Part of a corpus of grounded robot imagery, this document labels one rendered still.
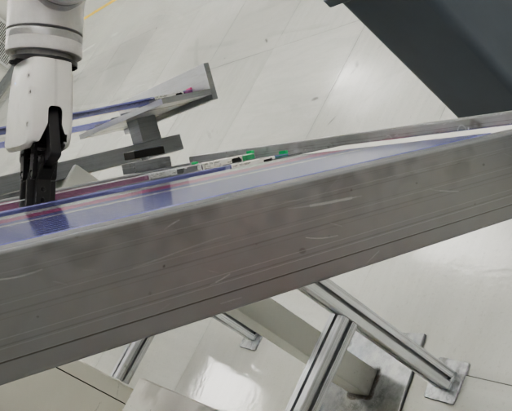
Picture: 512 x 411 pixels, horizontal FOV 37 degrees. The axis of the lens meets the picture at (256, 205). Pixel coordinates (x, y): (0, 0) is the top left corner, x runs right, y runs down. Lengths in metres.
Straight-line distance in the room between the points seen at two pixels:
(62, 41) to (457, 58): 0.65
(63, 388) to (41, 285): 1.58
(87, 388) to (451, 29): 1.25
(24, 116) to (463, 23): 0.67
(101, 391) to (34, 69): 1.26
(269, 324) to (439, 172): 1.04
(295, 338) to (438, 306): 0.34
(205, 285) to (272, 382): 1.59
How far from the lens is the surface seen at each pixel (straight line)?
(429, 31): 1.23
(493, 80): 1.28
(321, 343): 1.39
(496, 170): 0.57
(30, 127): 0.84
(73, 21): 0.89
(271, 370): 2.03
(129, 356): 1.96
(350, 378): 1.68
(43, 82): 0.85
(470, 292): 1.69
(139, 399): 1.16
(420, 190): 0.51
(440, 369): 1.57
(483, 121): 0.73
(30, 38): 0.87
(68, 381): 1.96
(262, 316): 1.52
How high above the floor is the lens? 1.15
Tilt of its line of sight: 27 degrees down
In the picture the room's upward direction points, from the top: 53 degrees counter-clockwise
